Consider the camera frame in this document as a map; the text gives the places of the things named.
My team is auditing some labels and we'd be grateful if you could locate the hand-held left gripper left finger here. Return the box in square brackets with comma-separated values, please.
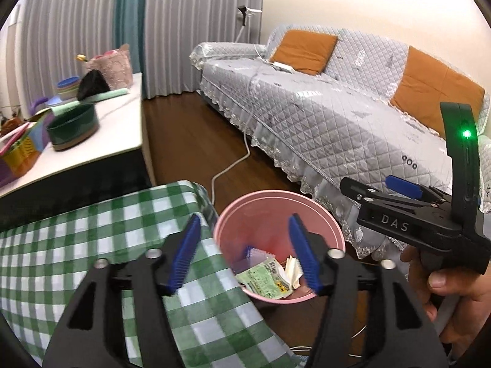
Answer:
[42, 214, 202, 368]

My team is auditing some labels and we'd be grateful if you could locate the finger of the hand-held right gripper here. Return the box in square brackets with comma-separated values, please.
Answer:
[340, 176, 454, 210]
[385, 175, 454, 202]

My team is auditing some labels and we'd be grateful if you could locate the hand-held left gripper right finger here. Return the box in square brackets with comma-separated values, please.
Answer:
[288, 214, 449, 368]

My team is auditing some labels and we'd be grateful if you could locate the white tissue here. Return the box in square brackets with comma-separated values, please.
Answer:
[282, 255, 303, 290]

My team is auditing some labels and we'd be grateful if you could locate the green snack packet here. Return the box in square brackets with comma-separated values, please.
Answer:
[235, 259, 292, 300]

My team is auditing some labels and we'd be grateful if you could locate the pink plastic bin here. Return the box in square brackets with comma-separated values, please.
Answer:
[213, 190, 346, 304]

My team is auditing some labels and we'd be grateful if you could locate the person's right hand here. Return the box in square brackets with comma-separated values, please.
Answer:
[399, 245, 491, 346]

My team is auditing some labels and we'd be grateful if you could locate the grey quilted sofa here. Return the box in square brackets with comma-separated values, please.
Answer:
[190, 23, 491, 259]

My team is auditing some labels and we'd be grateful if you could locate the green white checkered tablecloth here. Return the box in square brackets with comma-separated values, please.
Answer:
[0, 181, 303, 368]

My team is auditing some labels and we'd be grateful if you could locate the orange cushion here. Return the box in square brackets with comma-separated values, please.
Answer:
[270, 29, 338, 76]
[389, 46, 486, 140]

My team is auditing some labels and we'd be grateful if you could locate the white top coffee table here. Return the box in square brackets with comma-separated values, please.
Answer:
[0, 72, 156, 231]

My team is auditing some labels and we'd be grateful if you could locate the dark green round tin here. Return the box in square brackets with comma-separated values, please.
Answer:
[46, 103, 100, 151]

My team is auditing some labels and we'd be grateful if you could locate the black hat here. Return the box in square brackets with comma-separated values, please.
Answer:
[77, 69, 110, 101]

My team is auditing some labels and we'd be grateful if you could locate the colourful tin box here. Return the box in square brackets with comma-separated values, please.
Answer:
[0, 121, 50, 188]

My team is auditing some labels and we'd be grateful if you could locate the pink fabric basket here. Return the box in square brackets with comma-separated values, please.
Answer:
[83, 44, 134, 89]

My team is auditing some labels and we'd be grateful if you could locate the stack of coloured bowls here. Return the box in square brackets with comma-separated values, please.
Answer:
[56, 77, 81, 102]

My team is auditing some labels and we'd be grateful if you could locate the purple plastic scoop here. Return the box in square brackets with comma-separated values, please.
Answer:
[30, 97, 62, 116]

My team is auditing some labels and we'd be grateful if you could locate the brown figurine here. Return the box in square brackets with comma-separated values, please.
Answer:
[0, 117, 21, 136]

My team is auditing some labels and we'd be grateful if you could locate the white floor lamp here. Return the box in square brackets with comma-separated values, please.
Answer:
[236, 5, 262, 43]

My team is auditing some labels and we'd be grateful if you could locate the grey curtain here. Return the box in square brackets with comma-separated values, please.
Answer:
[143, 0, 265, 98]
[0, 0, 123, 119]

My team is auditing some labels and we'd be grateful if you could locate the teal curtain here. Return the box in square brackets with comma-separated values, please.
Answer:
[115, 0, 148, 73]

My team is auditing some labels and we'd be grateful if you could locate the white power cable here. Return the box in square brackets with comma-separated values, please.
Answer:
[210, 44, 269, 208]

